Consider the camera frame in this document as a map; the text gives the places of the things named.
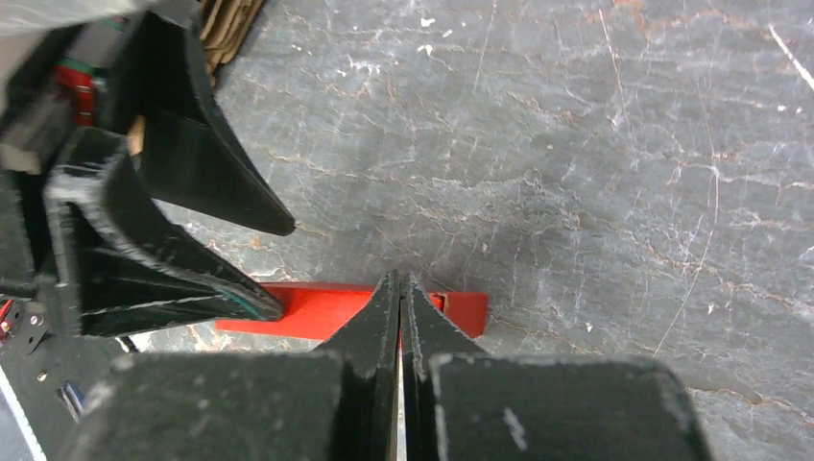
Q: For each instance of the red paper box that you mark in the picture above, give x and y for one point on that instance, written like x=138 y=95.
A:
x=316 y=310

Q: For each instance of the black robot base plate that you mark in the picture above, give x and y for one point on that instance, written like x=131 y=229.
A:
x=45 y=376

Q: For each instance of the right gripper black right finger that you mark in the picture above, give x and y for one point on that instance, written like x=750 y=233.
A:
x=462 y=403

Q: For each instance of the stack of flat brown cardboard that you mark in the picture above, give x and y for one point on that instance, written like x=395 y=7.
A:
x=225 y=25

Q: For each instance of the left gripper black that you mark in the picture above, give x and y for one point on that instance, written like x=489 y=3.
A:
x=102 y=120

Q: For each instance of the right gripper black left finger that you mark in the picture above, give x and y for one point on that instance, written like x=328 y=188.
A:
x=336 y=402

